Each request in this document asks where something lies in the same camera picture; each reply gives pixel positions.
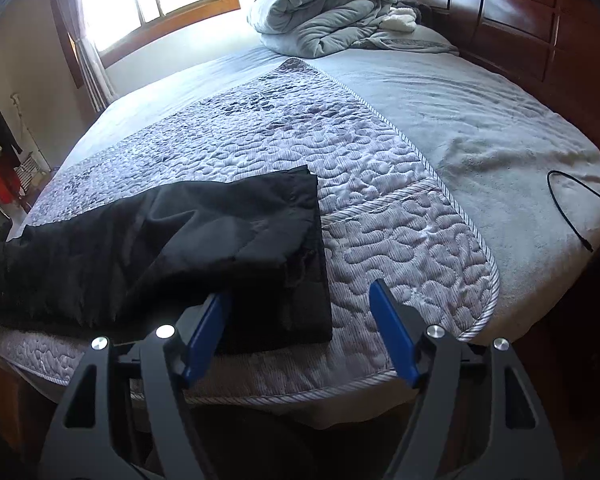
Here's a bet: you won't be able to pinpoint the black cable on bed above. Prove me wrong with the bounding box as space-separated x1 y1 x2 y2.
546 169 600 254

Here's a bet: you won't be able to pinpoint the black quilted pants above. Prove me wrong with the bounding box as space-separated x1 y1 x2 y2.
0 167 332 356

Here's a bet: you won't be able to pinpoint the dark wooden headboard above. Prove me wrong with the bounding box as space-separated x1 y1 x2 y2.
415 0 600 149

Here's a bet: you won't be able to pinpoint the folded grey comforter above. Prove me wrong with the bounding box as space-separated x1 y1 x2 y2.
248 0 458 58

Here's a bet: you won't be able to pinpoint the grey bed sheet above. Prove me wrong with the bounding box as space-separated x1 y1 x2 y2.
38 36 600 353

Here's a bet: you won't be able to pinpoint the wooden coat rack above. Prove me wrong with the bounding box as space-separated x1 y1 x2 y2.
0 110 26 224

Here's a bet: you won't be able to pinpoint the purple quilted bed runner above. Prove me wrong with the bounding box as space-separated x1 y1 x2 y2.
0 58 500 406

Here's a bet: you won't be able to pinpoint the white curtain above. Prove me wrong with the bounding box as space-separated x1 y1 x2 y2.
55 0 118 114

